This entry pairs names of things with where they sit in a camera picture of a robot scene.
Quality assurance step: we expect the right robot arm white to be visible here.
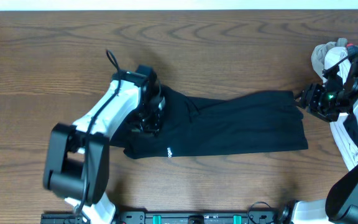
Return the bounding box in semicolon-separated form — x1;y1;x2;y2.
278;77;358;223

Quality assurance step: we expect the black t-shirt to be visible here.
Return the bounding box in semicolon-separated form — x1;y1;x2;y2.
110;86;308;159

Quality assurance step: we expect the white crumpled garment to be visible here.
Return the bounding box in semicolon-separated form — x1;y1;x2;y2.
311;38;358;170

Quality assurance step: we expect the grey garment with red trim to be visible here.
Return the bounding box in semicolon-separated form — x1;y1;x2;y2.
336;38;358;57

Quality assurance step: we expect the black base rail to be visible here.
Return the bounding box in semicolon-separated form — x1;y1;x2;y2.
40;202;292;224

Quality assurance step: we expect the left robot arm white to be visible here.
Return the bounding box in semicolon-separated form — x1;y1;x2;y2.
41;66;165;223

